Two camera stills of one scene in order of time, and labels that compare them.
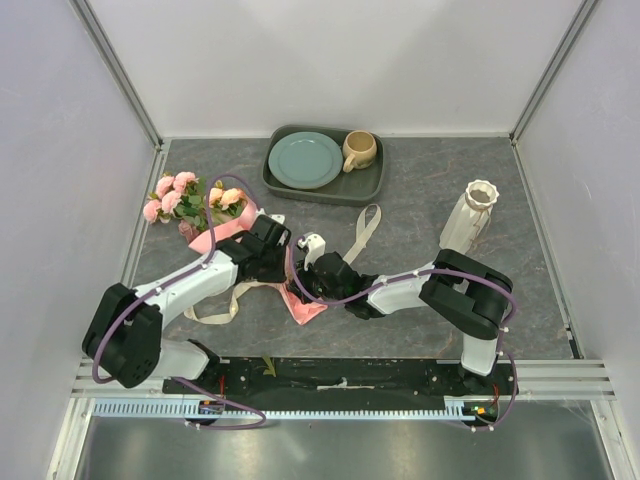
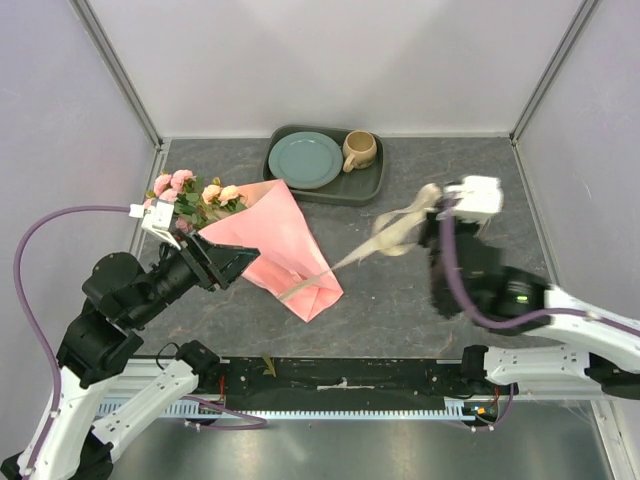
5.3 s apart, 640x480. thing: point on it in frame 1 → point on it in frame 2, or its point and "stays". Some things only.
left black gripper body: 273,268 → 190,266
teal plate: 305,160 stays
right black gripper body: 313,285 → 430,237
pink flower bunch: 182,199 stays
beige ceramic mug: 359,150 stays
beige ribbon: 371,216 → 398,230
